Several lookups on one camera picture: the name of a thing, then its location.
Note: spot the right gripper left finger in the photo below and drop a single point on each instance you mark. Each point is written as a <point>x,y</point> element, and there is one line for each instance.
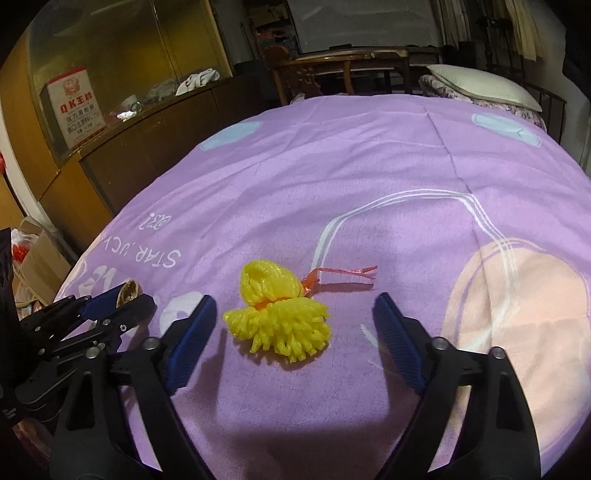
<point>93,439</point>

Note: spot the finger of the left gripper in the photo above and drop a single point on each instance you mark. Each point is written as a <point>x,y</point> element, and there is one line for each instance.
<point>101,306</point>
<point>126,317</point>

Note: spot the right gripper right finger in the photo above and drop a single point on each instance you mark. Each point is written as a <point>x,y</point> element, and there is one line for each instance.
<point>497,439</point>

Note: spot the brown walnut shell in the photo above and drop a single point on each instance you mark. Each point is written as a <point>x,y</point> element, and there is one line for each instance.
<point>128,292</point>

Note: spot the brown cardboard box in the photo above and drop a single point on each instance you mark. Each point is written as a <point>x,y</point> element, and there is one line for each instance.
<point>40,264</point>

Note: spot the purple patterned bed blanket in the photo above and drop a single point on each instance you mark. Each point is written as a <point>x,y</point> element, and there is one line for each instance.
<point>477,223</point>

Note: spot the red white boxed carton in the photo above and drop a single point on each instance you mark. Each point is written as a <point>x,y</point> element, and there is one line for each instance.
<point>74,107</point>

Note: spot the wooden glass-door cabinet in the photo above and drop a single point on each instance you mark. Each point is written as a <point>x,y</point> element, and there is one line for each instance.
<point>136,54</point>

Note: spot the white crumpled cloth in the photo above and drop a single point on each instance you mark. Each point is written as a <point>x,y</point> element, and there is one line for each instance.
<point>197,80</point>

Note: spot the wooden desk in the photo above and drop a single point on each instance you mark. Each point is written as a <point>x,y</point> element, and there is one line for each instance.
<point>298,76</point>

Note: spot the white projection screen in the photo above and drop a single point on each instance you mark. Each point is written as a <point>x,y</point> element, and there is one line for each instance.
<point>323,24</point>

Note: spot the white pillow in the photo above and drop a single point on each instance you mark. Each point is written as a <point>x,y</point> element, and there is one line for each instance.
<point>484,85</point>

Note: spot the floral folded quilt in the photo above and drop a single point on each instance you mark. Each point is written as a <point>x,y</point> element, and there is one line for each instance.
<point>432,87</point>

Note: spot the beige hanging garment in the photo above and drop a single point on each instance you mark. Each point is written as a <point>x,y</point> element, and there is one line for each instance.
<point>526,35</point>

